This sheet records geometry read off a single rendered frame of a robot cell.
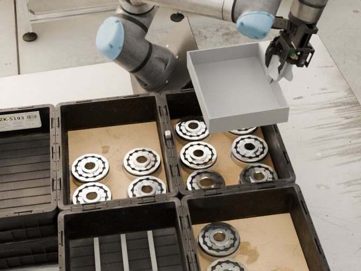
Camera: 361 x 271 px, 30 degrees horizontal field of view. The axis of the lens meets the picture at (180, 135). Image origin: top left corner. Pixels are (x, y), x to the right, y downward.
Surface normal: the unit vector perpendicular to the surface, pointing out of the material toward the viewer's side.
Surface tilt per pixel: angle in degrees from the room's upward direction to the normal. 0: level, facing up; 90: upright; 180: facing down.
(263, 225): 0
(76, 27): 0
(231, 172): 0
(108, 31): 49
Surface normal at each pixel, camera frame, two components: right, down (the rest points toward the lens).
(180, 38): -0.68, -0.43
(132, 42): 0.63, 0.07
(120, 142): -0.01, -0.72
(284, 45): -0.93, -0.01
